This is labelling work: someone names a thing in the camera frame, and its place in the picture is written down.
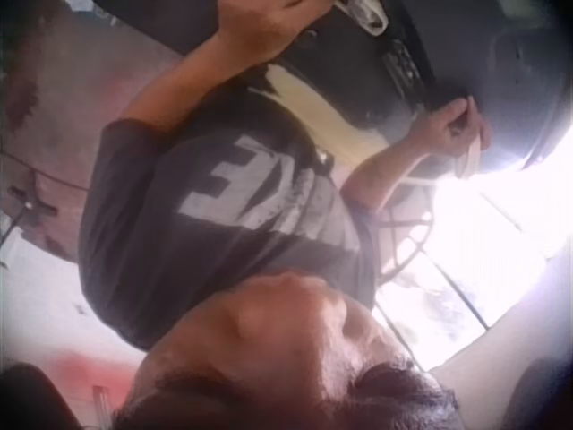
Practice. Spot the white rag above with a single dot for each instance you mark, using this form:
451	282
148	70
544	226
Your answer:
471	159

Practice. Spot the cream vehicle panel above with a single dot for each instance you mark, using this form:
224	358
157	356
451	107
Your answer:
322	107

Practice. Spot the black vehicle body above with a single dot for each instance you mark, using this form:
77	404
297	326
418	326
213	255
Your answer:
358	67

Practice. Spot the person's left hand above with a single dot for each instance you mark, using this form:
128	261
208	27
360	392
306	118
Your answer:
257	31

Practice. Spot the person's right hand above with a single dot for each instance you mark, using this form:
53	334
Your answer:
441	132

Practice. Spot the white crumpled cloth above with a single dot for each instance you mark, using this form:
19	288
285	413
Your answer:
365	15

